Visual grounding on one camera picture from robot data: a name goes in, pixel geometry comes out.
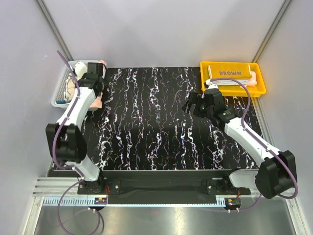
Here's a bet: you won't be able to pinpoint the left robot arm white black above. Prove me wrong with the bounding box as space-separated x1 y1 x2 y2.
45 61 107 194

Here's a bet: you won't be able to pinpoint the small connector board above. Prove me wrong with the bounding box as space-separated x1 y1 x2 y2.
225 198 241 209
94 197 108 205

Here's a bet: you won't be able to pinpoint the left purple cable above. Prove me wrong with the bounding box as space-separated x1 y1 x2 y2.
52 50 105 233

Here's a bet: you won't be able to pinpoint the pale pink towel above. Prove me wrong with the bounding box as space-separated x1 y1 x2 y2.
89 60 107 110

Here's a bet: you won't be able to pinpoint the right small connector board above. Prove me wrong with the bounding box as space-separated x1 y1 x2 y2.
225 198 241 209

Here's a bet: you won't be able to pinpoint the white perforated plastic basket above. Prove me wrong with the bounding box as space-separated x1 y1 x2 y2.
51 60 108 111

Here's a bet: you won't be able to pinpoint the left small connector board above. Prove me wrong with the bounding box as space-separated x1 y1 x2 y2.
94 197 108 205

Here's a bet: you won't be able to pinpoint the purple cable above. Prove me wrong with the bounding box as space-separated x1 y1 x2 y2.
52 50 105 233
206 78 298 212

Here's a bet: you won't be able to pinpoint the pink rabbit towel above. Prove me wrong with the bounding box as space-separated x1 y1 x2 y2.
245 71 257 87

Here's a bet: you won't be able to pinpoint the light blue white towel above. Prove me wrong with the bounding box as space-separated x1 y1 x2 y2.
211 79 249 86

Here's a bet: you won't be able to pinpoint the brown towel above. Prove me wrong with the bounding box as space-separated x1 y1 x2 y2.
208 63 252 80

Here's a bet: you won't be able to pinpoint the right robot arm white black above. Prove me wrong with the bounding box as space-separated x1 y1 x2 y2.
182 83 298 199

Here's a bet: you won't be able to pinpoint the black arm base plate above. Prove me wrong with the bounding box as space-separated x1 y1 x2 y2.
78 170 250 195

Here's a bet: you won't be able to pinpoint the yellow plastic tray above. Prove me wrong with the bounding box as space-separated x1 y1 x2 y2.
200 61 266 97

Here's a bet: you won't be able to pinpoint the black marble pattern mat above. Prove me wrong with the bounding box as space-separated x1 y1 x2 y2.
82 67 257 170

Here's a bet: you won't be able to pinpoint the teal patterned towel in basket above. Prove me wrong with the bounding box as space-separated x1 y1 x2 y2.
54 72 76 105

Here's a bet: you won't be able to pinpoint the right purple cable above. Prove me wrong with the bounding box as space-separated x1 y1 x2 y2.
206 78 298 212

